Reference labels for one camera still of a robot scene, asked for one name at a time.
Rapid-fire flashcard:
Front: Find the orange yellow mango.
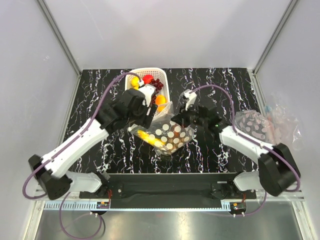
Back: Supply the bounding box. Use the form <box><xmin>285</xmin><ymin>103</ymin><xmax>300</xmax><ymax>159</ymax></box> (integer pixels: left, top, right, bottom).
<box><xmin>155</xmin><ymin>94</ymin><xmax>167</xmax><ymax>113</ymax></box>

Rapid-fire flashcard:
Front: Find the pile of spare zip bags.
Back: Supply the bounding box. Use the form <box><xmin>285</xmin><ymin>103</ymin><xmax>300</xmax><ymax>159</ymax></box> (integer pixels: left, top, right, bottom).
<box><xmin>234</xmin><ymin>93</ymin><xmax>304</xmax><ymax>152</ymax></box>

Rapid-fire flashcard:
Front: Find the purple red grape bunch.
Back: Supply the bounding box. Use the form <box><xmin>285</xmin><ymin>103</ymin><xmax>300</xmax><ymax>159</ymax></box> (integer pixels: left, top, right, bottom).
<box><xmin>150</xmin><ymin>79</ymin><xmax>164</xmax><ymax>104</ymax></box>

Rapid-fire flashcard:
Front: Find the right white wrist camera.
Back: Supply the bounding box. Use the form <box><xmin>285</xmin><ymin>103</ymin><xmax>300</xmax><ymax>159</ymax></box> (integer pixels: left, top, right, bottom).
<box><xmin>182</xmin><ymin>89</ymin><xmax>197</xmax><ymax>111</ymax></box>

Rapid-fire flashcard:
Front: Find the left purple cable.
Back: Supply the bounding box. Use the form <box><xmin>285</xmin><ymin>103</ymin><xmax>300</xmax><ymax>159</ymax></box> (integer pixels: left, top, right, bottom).
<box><xmin>22</xmin><ymin>72</ymin><xmax>145</xmax><ymax>238</ymax></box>

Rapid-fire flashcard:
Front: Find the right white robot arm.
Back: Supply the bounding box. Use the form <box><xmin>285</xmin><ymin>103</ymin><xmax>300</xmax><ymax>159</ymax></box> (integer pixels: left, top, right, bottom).
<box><xmin>171</xmin><ymin>105</ymin><xmax>301</xmax><ymax>199</ymax></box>

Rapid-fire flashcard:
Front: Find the purple cable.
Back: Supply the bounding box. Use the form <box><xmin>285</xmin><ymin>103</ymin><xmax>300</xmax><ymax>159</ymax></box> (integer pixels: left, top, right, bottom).
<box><xmin>22</xmin><ymin>72</ymin><xmax>145</xmax><ymax>238</ymax></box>
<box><xmin>188</xmin><ymin>84</ymin><xmax>301</xmax><ymax>216</ymax></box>

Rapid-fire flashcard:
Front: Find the right connector block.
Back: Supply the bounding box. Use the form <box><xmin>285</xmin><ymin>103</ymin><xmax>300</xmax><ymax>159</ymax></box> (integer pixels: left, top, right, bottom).
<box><xmin>232</xmin><ymin>202</ymin><xmax>247</xmax><ymax>211</ymax></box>

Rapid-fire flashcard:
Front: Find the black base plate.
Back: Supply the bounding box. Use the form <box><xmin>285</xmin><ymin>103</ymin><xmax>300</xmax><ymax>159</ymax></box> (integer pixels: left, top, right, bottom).
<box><xmin>79</xmin><ymin>173</ymin><xmax>256</xmax><ymax>210</ymax></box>

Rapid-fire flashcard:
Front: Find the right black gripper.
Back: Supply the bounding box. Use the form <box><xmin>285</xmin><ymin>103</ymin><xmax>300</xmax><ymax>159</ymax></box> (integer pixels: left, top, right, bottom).
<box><xmin>171</xmin><ymin>102</ymin><xmax>208</xmax><ymax>129</ymax></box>

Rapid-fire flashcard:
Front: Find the connector block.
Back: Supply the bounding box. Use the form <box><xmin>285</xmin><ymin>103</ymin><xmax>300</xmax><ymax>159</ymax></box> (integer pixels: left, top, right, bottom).
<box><xmin>96</xmin><ymin>201</ymin><xmax>110</xmax><ymax>209</ymax></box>
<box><xmin>232</xmin><ymin>202</ymin><xmax>247</xmax><ymax>211</ymax></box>

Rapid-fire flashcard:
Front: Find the white plastic basket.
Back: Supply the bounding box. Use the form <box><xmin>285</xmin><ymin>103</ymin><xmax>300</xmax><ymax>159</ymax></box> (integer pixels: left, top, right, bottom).
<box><xmin>124</xmin><ymin>67</ymin><xmax>171</xmax><ymax>121</ymax></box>

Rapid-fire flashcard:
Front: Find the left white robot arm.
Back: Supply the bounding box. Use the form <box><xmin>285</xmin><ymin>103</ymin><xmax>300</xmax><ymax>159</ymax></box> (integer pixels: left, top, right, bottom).
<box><xmin>28</xmin><ymin>84</ymin><xmax>157</xmax><ymax>200</ymax></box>

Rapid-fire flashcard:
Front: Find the yellow banana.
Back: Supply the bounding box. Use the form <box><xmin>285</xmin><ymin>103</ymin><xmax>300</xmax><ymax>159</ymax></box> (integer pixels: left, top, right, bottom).
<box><xmin>137</xmin><ymin>130</ymin><xmax>165</xmax><ymax>148</ymax></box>

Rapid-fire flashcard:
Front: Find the clear dotted zip bag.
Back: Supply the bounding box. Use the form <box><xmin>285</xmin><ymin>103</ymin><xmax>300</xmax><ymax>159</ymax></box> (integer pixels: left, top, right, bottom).
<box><xmin>128</xmin><ymin>101</ymin><xmax>195</xmax><ymax>156</ymax></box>

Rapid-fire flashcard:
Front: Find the red strawberry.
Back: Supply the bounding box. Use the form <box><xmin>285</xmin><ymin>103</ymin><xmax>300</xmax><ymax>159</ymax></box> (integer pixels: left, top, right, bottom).
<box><xmin>142</xmin><ymin>74</ymin><xmax>154</xmax><ymax>84</ymax></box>

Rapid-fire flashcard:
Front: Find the upper yellow lemon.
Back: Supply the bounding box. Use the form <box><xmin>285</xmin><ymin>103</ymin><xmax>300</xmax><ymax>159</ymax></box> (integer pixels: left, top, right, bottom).
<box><xmin>131</xmin><ymin>76</ymin><xmax>140</xmax><ymax>90</ymax></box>

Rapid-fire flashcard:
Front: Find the left connector block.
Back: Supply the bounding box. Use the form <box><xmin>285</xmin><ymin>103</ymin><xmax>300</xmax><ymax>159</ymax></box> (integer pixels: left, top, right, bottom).
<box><xmin>96</xmin><ymin>201</ymin><xmax>110</xmax><ymax>209</ymax></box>

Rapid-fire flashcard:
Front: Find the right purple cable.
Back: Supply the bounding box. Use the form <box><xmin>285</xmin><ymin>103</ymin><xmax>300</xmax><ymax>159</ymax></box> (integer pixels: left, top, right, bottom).
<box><xmin>188</xmin><ymin>84</ymin><xmax>301</xmax><ymax>216</ymax></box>

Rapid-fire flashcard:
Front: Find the aluminium frame rail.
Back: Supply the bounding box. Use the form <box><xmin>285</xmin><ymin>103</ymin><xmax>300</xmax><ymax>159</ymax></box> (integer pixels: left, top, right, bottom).
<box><xmin>32</xmin><ymin>172</ymin><xmax>294</xmax><ymax>208</ymax></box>

